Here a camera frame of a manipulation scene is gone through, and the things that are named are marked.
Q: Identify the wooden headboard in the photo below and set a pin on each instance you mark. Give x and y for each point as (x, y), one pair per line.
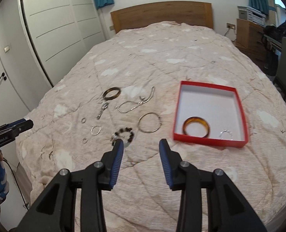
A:
(139, 16)

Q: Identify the thin silver bangle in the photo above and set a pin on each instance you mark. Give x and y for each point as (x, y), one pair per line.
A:
(149, 122)

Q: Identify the large twisted silver hoop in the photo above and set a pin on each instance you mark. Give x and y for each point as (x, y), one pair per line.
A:
(226, 135)

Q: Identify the black bag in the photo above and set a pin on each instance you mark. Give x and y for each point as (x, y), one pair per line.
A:
(276, 33)

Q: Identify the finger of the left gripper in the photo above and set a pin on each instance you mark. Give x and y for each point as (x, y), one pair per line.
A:
(9, 125)
(20, 128)

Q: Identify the dark brown bangle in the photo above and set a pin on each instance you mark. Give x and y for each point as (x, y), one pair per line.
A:
(111, 93)

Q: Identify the wall power socket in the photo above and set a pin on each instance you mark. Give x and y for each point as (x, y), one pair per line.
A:
(231, 26)

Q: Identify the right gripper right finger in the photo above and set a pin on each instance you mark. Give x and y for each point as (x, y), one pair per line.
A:
(228, 210)

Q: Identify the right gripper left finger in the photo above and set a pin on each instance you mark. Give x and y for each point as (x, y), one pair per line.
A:
(54, 209)

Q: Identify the silver rhinestone watch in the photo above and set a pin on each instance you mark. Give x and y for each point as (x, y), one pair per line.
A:
(104, 107)

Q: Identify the wooden dresser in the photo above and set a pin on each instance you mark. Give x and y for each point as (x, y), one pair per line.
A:
(248, 41)

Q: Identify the beige patterned quilt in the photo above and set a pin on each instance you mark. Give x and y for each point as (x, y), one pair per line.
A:
(148, 65)

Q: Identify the white printer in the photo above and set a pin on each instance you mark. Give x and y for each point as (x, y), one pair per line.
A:
(250, 14)

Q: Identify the red shallow box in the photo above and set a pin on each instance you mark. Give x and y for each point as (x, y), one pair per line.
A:
(219, 105)

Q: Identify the white sliding wardrobe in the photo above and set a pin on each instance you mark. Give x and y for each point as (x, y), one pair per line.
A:
(62, 32)

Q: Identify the amber translucent bangle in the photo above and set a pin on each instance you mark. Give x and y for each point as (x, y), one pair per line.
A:
(196, 126)

